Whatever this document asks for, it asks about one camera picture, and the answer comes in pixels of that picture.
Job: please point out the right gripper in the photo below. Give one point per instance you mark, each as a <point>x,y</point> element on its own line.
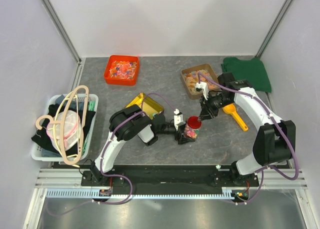
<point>207,111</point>

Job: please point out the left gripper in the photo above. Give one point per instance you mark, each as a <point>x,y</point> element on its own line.
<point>181,138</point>

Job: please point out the clear glass jar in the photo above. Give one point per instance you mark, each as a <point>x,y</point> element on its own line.
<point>191,133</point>

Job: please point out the red jar lid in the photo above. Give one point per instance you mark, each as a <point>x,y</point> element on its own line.
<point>194,122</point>

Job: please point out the yellow plastic scoop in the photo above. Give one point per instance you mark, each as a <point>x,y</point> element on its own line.
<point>231,110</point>

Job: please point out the star candy tin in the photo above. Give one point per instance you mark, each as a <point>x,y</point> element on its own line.
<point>150,106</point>

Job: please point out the orange candy box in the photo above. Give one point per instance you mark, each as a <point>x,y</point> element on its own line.
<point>122,70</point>

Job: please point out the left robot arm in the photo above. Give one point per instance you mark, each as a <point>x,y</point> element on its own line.
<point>131,122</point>

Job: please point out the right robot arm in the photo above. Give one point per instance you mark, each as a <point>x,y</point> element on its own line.
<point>275,142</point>

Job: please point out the brown gummy candy box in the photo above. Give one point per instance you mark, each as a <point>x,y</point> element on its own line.
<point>189,78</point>

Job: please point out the green folded cloth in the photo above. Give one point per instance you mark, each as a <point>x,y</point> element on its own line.
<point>252,70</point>

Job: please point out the white laundry basket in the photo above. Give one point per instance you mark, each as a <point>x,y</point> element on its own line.
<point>37,151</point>

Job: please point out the beige clothes hanger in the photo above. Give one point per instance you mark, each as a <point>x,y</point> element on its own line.
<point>58,125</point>

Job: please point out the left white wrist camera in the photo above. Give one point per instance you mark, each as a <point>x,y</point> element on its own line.
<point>178,119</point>

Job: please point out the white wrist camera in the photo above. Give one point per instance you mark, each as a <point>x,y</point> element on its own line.
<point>178,119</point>
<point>202,87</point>

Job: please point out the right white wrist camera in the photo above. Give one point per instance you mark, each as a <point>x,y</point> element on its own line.
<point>202,87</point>

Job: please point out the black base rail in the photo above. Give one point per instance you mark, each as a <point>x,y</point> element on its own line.
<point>225,176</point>

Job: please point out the white cable duct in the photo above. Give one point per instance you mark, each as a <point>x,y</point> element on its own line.
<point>73,193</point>

